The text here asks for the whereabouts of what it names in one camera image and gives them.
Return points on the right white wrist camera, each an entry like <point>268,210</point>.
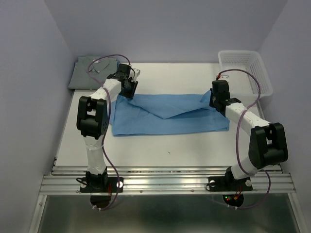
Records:
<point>223,77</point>

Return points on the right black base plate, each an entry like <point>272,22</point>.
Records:
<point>222,184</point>

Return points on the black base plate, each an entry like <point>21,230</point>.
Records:
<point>222,184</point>
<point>112,186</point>

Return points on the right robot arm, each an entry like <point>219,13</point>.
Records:
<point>267,145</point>

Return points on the folded grey shirt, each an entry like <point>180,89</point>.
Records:
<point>84,78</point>

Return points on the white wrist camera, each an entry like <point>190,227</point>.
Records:
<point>223,77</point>
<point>134,74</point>

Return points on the blue long sleeve shirt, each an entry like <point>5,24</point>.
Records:
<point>165,114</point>

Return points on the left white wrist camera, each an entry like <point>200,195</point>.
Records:
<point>134,74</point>

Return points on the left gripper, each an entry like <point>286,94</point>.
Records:
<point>130,94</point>

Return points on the white plastic basket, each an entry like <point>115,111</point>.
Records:
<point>246,69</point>

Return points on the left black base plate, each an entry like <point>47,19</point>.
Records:
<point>112,186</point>

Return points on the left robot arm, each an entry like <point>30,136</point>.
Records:
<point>92,122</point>

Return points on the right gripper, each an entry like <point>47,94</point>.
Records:
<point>211,102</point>

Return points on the aluminium rail frame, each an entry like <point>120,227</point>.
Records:
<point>149,164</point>

